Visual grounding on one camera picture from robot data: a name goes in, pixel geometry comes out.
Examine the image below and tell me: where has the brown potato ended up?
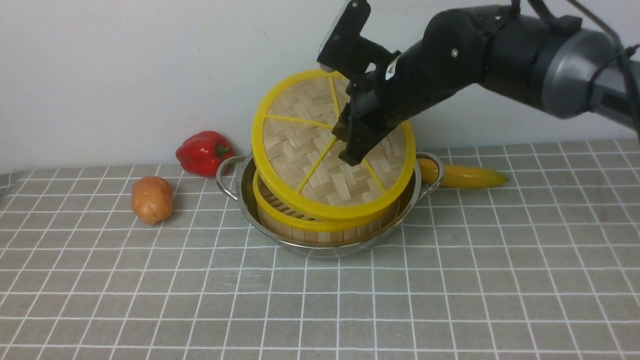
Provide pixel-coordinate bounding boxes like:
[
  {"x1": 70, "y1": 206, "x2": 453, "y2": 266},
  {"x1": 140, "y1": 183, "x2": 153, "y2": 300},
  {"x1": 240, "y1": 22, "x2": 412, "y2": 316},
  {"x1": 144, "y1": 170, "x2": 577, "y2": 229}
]
[{"x1": 131, "y1": 176, "x2": 174, "y2": 226}]

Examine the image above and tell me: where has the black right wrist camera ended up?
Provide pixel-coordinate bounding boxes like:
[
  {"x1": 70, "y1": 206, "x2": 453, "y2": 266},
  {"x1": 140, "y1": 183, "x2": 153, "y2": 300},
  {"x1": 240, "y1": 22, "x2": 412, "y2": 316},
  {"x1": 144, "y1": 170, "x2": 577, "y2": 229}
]
[{"x1": 317, "y1": 0, "x2": 400, "y2": 88}]

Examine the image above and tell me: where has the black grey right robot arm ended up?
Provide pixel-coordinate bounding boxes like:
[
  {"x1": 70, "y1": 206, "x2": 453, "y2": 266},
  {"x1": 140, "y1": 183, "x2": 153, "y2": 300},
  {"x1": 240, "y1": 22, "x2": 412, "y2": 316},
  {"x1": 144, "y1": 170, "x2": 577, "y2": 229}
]
[{"x1": 317, "y1": 0, "x2": 639, "y2": 166}]

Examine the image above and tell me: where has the yellow bamboo steamer lid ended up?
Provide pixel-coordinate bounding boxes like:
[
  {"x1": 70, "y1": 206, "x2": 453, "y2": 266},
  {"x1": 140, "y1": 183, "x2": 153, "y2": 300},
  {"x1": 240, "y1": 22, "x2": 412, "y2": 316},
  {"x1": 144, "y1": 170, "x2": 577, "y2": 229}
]
[{"x1": 251, "y1": 69, "x2": 417, "y2": 222}]

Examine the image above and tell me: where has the grey checkered tablecloth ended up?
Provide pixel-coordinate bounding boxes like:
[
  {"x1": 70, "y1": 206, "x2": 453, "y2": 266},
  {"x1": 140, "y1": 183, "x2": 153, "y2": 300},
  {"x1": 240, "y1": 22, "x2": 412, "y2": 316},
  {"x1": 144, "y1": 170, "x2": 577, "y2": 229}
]
[{"x1": 0, "y1": 139, "x2": 640, "y2": 360}]

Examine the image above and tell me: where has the red bell pepper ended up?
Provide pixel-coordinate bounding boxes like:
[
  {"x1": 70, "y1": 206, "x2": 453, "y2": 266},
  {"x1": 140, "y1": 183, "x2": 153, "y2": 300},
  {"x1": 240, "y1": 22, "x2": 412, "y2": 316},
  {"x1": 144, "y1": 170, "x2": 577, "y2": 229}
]
[{"x1": 174, "y1": 130, "x2": 234, "y2": 178}]

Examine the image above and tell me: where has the yellow banana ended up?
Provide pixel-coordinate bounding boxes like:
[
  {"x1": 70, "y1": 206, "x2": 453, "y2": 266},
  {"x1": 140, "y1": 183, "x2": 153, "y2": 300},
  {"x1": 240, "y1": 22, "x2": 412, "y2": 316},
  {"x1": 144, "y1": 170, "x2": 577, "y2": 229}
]
[{"x1": 417, "y1": 158, "x2": 509, "y2": 189}]

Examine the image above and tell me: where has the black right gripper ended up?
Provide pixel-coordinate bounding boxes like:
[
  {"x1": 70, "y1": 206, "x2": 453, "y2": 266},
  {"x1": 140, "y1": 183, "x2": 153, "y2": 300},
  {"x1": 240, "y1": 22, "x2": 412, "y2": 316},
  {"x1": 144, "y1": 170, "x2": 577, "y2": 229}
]
[{"x1": 333, "y1": 38, "x2": 481, "y2": 167}]

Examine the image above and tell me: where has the yellow bamboo steamer basket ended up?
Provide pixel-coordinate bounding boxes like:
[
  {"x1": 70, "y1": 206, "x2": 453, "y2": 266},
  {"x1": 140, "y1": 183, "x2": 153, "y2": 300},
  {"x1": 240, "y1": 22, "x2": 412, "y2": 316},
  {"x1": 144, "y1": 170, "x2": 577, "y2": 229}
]
[{"x1": 252, "y1": 173, "x2": 400, "y2": 246}]

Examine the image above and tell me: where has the stainless steel pot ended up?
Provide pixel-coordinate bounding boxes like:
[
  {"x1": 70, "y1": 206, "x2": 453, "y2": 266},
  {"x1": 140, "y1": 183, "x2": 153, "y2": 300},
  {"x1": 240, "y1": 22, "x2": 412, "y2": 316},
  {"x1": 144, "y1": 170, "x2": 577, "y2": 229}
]
[{"x1": 215, "y1": 152, "x2": 445, "y2": 258}]

